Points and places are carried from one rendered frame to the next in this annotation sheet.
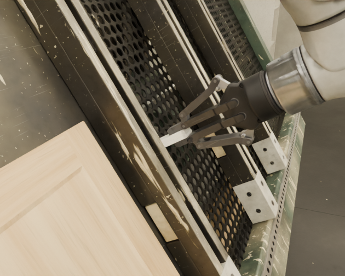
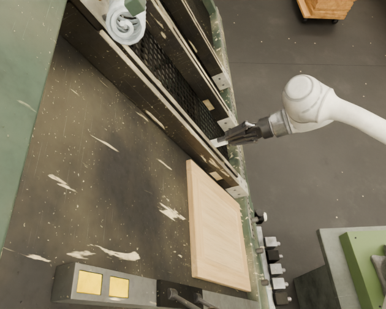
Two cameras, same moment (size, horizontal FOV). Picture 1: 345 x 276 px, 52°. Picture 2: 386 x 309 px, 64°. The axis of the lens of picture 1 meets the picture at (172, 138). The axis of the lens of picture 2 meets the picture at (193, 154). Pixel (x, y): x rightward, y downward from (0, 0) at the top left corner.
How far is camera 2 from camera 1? 0.81 m
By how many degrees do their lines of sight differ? 42
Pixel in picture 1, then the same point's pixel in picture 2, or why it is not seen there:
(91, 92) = (191, 145)
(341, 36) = (307, 125)
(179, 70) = (190, 74)
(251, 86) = (264, 130)
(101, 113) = (195, 150)
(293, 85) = (283, 133)
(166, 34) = (183, 56)
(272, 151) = (223, 79)
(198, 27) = (177, 10)
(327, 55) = (299, 127)
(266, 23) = not seen: outside the picture
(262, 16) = not seen: outside the picture
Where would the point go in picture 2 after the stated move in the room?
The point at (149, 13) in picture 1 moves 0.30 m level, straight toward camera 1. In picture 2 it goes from (171, 46) to (212, 105)
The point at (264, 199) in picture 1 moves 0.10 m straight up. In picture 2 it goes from (233, 124) to (237, 111)
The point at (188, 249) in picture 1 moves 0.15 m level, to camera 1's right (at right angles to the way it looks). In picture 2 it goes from (227, 181) to (258, 169)
